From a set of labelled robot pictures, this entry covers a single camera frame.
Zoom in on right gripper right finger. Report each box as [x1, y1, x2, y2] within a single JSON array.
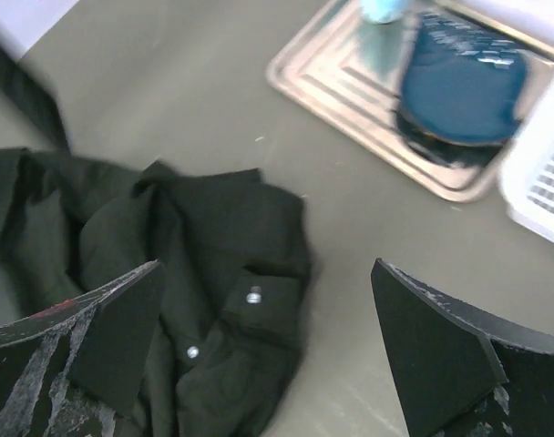
[[371, 259, 554, 436]]

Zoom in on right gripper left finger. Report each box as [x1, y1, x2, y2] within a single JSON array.
[[0, 261, 164, 436]]

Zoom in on black button shirt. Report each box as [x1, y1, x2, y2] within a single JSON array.
[[0, 149, 311, 436]]

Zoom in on white plastic basket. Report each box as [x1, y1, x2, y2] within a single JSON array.
[[499, 77, 554, 243]]

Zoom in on dark blue plate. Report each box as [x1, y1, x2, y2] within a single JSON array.
[[399, 13, 528, 147]]

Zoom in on steel tray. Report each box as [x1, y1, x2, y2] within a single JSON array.
[[267, 1, 554, 203]]

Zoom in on light blue mug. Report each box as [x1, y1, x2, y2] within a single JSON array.
[[358, 0, 411, 25]]

